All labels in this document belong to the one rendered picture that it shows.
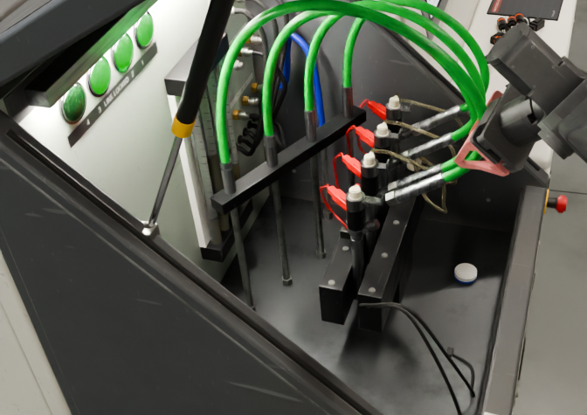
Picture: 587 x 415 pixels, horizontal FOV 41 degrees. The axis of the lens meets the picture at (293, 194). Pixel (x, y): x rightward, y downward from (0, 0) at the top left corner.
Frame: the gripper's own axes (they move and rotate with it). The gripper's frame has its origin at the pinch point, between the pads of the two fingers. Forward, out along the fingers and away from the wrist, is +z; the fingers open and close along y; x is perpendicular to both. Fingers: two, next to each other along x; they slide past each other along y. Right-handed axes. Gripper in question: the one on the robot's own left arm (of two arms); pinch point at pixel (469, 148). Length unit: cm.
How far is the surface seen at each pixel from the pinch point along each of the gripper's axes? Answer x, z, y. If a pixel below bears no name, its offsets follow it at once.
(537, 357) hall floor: 93, 100, -45
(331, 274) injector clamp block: 3.0, 29.7, 12.1
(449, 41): -9.0, 3.2, -14.5
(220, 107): -27.2, 19.9, 7.9
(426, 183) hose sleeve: 0.2, 7.1, 3.6
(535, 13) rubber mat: 17, 44, -80
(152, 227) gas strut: -26.0, 2.8, 34.8
